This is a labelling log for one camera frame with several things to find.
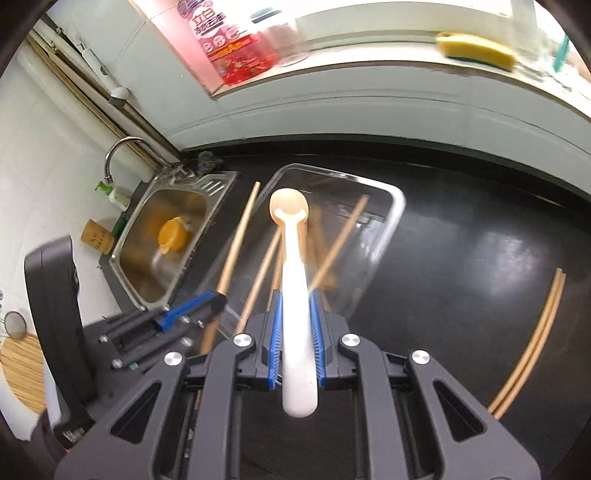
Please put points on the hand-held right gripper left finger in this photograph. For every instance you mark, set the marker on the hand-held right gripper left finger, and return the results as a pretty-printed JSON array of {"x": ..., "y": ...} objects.
[{"x": 275, "y": 341}]

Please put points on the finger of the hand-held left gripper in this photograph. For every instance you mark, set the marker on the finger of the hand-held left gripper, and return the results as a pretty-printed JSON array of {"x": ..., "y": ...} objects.
[
  {"x": 157, "y": 346},
  {"x": 184, "y": 311}
]

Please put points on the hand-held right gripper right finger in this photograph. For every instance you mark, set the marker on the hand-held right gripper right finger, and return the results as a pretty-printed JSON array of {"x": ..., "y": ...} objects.
[{"x": 318, "y": 341}]

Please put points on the wooden chopstick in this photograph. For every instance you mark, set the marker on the wooden chopstick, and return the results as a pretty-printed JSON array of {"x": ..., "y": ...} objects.
[
  {"x": 238, "y": 240},
  {"x": 277, "y": 272},
  {"x": 344, "y": 235},
  {"x": 531, "y": 350},
  {"x": 318, "y": 240},
  {"x": 263, "y": 277},
  {"x": 540, "y": 355}
]

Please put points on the clear plastic container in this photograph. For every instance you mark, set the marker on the clear plastic container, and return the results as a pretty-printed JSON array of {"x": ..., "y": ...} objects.
[{"x": 369, "y": 240}]

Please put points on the small metal strainer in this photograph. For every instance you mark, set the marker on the small metal strainer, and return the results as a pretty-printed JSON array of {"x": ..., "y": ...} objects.
[{"x": 14, "y": 323}]

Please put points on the stainless steel sink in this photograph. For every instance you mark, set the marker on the stainless steel sink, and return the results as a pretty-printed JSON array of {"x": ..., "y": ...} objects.
[{"x": 152, "y": 258}]

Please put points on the yellow cup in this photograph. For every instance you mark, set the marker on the yellow cup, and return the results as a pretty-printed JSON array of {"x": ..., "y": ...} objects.
[{"x": 173, "y": 235}]

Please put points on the bamboo cup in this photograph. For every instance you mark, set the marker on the bamboo cup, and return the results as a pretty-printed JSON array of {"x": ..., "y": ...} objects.
[{"x": 97, "y": 237}]

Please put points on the round bamboo mat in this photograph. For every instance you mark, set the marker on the round bamboo mat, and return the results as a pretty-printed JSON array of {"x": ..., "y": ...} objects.
[{"x": 23, "y": 374}]

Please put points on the white soap dispenser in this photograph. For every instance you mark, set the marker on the white soap dispenser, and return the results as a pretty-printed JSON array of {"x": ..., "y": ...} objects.
[{"x": 117, "y": 196}]

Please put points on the steel wool scrubber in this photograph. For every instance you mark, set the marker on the steel wool scrubber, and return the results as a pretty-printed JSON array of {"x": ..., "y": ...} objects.
[{"x": 210, "y": 161}]

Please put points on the metal faucet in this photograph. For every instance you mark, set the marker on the metal faucet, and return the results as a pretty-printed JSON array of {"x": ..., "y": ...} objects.
[{"x": 120, "y": 147}]

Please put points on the red detergent bottle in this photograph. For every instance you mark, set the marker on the red detergent bottle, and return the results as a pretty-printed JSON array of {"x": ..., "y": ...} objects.
[{"x": 226, "y": 41}]

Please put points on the clear jar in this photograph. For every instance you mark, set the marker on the clear jar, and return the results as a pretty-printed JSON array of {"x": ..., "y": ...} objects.
[{"x": 284, "y": 39}]

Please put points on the yellow sponge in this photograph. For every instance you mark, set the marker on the yellow sponge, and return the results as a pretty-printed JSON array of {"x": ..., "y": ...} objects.
[{"x": 475, "y": 50}]

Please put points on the teal brush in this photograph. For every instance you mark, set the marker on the teal brush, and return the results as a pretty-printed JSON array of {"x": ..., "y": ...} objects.
[{"x": 562, "y": 53}]

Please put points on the brown wall pipe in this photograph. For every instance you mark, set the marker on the brown wall pipe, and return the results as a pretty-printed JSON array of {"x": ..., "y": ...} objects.
[{"x": 92, "y": 101}]

